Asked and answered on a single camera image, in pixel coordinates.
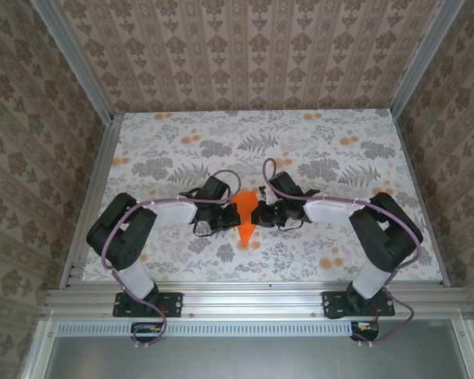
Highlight orange paper sheet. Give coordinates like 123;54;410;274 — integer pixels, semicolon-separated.
231;190;261;248

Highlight grey sheet metal panel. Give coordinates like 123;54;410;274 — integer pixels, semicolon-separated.
19;319;474;379

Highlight floral patterned table cover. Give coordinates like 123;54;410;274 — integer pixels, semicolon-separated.
81;110;446;284

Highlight black connector board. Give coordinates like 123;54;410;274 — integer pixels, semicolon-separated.
130;321;167;343
349;321;381;343

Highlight right gripper thin black cable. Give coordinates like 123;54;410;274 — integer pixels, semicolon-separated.
276;219;304;232

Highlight gripper thin black cable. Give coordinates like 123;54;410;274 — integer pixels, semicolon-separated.
276;219;304;232
191;219;222;238

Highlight left gripper thin black cable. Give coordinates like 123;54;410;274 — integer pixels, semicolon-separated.
191;219;222;238

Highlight aluminium frame cross rail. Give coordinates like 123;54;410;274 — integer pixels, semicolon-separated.
41;287;473;319

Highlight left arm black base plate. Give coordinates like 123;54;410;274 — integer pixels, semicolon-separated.
113;291;184;318

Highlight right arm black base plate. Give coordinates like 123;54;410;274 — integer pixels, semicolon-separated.
322;291;396;319

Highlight grey slotted cable duct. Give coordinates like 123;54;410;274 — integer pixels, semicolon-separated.
57;320;380;337

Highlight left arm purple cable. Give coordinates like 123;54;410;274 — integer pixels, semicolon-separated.
101;169;244;351

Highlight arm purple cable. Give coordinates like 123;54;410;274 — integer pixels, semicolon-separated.
101;169;244;351
262;157;423;349

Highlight aluminium table side rail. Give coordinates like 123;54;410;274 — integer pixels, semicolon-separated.
58;113;124;291

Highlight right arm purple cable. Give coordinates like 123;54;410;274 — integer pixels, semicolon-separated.
262;157;423;349

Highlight aluminium frame post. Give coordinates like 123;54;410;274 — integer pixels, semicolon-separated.
31;0;116;124
389;0;465;116

